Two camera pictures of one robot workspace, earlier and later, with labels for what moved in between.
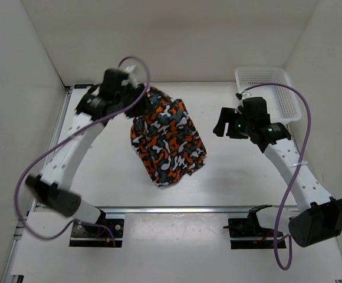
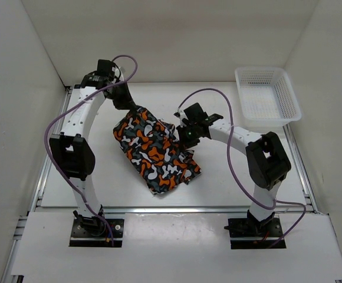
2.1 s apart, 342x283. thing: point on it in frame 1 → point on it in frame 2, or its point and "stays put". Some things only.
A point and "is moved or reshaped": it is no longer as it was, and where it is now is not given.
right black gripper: x=227 y=115 → x=184 y=142
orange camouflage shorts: x=167 y=140 is moved or reshaped
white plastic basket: x=282 y=102 stays put
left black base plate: x=78 y=230 stays put
